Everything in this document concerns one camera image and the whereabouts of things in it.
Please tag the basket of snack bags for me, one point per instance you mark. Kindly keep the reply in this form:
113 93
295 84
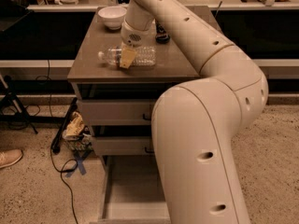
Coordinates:
76 134

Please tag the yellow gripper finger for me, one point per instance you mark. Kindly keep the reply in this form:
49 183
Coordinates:
128 55

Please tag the white ceramic bowl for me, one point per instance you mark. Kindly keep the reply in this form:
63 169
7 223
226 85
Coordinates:
112 17

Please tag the tan shoe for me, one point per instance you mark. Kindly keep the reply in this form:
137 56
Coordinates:
10 157

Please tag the black power strip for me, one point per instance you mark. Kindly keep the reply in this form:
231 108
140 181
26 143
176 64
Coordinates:
55 144

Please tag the grey middle drawer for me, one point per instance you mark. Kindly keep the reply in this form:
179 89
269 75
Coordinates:
122 140

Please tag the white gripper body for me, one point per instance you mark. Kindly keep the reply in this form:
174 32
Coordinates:
133 35

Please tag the grey drawer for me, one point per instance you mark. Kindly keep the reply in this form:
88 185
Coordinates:
122 140
132 192
120 103

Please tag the grey drawer cabinet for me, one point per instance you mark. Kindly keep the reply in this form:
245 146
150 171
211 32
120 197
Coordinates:
171 65

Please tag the grey bottom drawer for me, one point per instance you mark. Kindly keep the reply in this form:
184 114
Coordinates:
132 192

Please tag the blue tape cross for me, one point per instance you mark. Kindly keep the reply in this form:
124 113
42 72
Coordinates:
80 157

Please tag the black tripod stand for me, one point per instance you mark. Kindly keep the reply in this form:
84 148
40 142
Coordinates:
21 114

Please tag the blue soda can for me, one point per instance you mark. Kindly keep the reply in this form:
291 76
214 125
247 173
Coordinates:
162 37

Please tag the clear plastic water bottle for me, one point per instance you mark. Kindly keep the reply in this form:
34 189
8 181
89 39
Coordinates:
146 56

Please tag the grey top drawer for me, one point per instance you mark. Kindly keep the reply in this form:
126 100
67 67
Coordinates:
120 103

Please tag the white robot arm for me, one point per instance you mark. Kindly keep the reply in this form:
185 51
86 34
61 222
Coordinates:
193 123

